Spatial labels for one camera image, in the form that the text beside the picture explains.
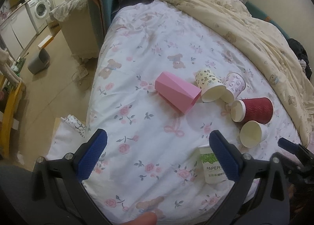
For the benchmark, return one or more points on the black clothes by wall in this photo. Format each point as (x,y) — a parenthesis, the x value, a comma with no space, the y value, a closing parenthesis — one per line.
(301,54)

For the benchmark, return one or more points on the cream bear print duvet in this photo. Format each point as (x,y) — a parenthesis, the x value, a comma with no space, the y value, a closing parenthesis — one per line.
(266,48)

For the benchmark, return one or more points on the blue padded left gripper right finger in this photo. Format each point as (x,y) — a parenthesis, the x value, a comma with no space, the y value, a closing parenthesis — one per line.
(259,194)

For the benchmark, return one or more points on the red ripple paper cup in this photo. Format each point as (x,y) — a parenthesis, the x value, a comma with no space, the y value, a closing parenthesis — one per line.
(257,109)

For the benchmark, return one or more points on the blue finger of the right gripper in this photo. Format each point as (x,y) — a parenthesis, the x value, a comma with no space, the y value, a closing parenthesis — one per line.
(288,146)

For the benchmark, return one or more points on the white washing machine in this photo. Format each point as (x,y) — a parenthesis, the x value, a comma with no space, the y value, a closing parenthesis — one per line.
(38,11)

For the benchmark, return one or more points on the yellow wooden chair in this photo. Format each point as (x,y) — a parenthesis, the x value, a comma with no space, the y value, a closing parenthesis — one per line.
(7,121)

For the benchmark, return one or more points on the white green paper cup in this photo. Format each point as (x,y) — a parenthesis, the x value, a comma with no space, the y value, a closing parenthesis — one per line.
(213,172)

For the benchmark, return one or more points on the white kitchen cabinet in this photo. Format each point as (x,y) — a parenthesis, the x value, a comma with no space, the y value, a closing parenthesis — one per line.
(17,32)

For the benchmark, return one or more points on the operator thumb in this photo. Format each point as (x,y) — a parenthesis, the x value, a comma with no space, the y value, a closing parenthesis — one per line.
(148,218)

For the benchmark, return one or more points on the pink faceted plastic cup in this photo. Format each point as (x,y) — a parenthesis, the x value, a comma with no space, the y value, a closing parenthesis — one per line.
(180,93)

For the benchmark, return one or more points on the grey trash bin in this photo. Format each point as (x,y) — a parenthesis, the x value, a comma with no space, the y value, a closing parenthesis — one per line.
(39,62)

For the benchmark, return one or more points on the plain white paper cup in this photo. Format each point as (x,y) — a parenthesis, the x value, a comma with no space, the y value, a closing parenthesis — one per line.
(253,133)

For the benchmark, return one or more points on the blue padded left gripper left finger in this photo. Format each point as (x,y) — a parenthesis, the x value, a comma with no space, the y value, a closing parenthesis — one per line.
(57,191)

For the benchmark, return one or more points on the white floral bed sheet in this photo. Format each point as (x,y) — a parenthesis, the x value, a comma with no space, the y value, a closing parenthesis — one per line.
(152,162)

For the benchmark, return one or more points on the yellow patterned paper cup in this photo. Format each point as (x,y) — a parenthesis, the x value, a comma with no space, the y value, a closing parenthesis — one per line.
(211,87)

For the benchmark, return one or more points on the pink patterned paper cup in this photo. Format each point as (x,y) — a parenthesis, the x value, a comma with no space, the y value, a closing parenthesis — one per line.
(235,85)

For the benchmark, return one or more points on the white patterned tissue pack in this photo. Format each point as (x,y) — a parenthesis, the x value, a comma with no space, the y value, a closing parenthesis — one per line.
(75,123)

